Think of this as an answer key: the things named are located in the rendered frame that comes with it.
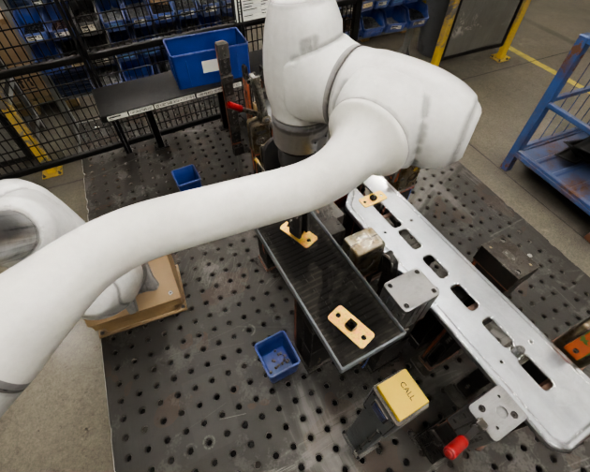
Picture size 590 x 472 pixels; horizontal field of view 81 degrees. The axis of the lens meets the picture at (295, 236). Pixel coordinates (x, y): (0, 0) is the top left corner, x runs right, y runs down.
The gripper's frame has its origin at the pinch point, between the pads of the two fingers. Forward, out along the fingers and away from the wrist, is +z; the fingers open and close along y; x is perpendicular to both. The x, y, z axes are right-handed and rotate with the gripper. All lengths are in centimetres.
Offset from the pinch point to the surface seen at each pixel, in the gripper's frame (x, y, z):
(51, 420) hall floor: 70, -88, 120
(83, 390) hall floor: 72, -72, 120
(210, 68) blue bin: 86, 41, 11
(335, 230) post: -2.6, 10.4, 10.4
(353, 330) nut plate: -22.4, -9.7, 3.9
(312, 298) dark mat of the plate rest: -12.6, -9.9, 4.2
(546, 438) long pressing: -60, 5, 20
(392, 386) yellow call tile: -32.9, -12.8, 4.2
